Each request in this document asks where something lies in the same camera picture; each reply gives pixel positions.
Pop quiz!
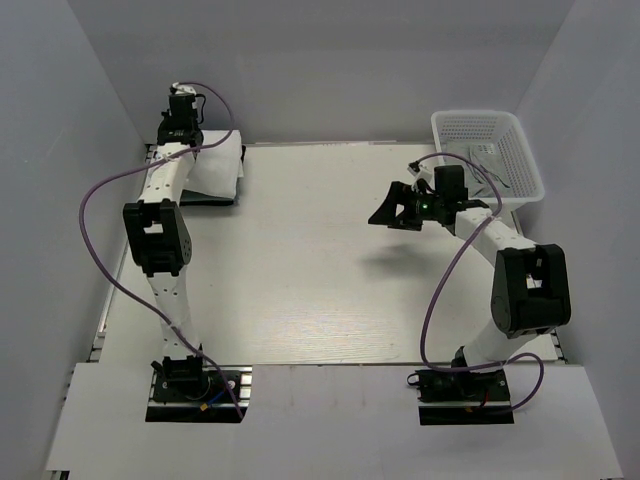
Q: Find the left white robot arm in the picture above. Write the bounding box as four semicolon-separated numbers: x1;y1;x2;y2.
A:
123;84;203;363

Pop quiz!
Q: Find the white plastic basket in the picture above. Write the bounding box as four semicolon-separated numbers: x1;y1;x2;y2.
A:
431;110;545;210

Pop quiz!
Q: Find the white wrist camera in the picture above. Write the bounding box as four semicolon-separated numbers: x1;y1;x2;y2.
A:
169;82;197;98
408;160;434;193

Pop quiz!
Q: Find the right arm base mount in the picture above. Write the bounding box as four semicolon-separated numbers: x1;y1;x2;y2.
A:
407;363;514;426

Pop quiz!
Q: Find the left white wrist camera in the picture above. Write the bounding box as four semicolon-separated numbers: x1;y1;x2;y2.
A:
169;82;197;98

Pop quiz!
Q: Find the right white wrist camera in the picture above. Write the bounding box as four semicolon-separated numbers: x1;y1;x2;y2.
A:
408;160;434;193

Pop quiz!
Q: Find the grey t-shirt in basket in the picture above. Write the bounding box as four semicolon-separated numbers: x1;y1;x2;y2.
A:
443;142;512;198

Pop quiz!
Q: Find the white t-shirt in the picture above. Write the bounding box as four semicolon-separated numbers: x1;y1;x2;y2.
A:
184;130;244;201

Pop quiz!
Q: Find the folded green t-shirt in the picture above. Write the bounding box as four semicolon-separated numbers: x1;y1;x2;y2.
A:
180;190;235;206

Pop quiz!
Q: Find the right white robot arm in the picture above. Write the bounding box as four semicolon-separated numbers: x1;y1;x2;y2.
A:
368;165;571;399

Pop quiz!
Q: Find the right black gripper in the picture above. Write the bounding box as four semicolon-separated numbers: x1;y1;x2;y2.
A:
369;181;445;231

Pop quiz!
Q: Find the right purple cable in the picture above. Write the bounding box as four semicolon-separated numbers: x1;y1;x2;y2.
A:
408;152;546;414

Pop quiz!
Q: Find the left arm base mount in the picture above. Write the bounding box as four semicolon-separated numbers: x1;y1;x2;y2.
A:
145;356;253;424

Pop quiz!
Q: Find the folded black t-shirt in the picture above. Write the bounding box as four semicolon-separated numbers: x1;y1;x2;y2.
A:
177;143;248;206

